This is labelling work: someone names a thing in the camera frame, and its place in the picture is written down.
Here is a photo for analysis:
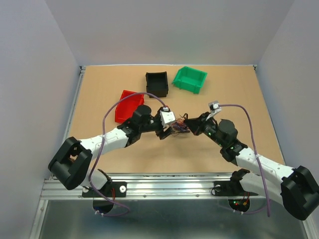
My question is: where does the aluminium left side rail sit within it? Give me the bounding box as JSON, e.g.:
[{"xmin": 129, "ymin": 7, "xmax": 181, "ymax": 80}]
[{"xmin": 29, "ymin": 66, "xmax": 86, "ymax": 239}]

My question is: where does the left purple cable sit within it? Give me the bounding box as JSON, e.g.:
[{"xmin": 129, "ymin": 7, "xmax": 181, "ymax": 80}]
[{"xmin": 88, "ymin": 92, "xmax": 166, "ymax": 217}]

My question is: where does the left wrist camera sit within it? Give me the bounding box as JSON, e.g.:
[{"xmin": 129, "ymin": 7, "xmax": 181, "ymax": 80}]
[{"xmin": 159, "ymin": 107, "xmax": 176, "ymax": 127}]

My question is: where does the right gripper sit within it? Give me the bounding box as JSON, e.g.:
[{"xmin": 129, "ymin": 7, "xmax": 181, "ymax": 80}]
[{"xmin": 182, "ymin": 112, "xmax": 225, "ymax": 147}]

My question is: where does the black plastic bin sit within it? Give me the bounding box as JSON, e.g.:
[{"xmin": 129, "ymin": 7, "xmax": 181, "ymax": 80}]
[{"xmin": 146, "ymin": 72, "xmax": 168, "ymax": 98}]

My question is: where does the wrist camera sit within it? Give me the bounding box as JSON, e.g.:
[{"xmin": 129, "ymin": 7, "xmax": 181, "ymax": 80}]
[
  {"xmin": 159, "ymin": 107, "xmax": 176, "ymax": 127},
  {"xmin": 206, "ymin": 101, "xmax": 221, "ymax": 120}
]

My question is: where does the aluminium front rail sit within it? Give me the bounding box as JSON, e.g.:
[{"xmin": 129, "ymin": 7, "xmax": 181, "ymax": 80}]
[{"xmin": 41, "ymin": 173, "xmax": 309, "ymax": 200}]

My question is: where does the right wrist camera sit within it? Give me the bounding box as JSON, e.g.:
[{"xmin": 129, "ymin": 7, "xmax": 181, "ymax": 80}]
[{"xmin": 206, "ymin": 101, "xmax": 221, "ymax": 120}]

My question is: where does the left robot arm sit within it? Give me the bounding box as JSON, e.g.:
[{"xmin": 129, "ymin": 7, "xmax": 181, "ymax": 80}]
[{"xmin": 48, "ymin": 105, "xmax": 176, "ymax": 196}]

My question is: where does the aluminium rail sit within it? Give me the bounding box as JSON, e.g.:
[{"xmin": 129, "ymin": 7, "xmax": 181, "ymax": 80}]
[
  {"xmin": 41, "ymin": 173, "xmax": 309, "ymax": 200},
  {"xmin": 29, "ymin": 66, "xmax": 86, "ymax": 239}
]

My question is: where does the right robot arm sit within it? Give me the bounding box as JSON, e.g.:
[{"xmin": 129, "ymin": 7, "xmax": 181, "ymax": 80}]
[{"xmin": 184, "ymin": 113, "xmax": 319, "ymax": 221}]

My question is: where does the green plastic bin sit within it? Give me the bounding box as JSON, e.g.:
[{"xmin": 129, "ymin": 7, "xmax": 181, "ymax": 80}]
[{"xmin": 172, "ymin": 66, "xmax": 207, "ymax": 94}]

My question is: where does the red plastic bin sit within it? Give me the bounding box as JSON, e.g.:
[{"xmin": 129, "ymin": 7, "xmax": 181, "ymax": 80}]
[{"xmin": 115, "ymin": 95, "xmax": 145, "ymax": 123}]

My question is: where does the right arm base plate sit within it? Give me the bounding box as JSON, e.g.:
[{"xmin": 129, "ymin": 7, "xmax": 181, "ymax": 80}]
[{"xmin": 211, "ymin": 180, "xmax": 258, "ymax": 197}]

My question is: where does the thin wire bundle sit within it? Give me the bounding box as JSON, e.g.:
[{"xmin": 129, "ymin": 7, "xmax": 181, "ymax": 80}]
[{"xmin": 169, "ymin": 113, "xmax": 191, "ymax": 137}]

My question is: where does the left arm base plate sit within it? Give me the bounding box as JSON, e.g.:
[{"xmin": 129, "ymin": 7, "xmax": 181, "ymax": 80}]
[{"xmin": 82, "ymin": 181, "xmax": 127, "ymax": 199}]

